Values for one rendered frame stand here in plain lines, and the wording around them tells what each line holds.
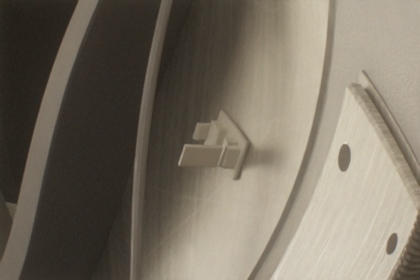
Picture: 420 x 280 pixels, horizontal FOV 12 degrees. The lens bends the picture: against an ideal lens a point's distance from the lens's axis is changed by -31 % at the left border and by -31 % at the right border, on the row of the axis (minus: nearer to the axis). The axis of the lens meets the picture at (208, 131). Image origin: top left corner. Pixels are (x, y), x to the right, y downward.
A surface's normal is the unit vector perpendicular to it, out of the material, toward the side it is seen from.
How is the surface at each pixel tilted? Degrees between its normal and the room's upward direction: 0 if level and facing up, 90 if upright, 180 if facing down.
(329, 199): 90
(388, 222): 90
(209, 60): 90
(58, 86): 90
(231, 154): 115
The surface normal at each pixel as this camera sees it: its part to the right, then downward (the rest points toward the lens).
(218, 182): -0.87, -0.04
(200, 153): 0.41, 0.53
